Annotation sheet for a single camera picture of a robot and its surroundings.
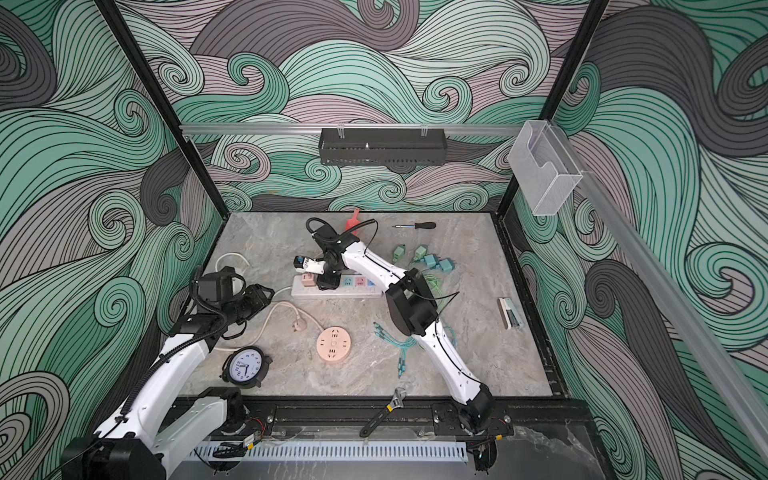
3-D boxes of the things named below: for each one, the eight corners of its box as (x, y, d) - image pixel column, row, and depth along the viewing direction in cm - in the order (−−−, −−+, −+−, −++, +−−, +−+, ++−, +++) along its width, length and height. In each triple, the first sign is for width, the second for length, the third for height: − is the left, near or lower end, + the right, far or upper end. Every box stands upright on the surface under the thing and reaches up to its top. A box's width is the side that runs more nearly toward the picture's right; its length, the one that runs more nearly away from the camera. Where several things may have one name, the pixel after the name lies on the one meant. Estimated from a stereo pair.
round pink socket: (316, 362, 84) (314, 359, 82) (320, 330, 91) (318, 326, 88) (350, 362, 84) (349, 359, 82) (352, 330, 91) (351, 326, 88)
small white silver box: (505, 328, 91) (508, 324, 89) (497, 302, 97) (500, 297, 95) (519, 328, 91) (523, 324, 89) (510, 302, 97) (514, 297, 95)
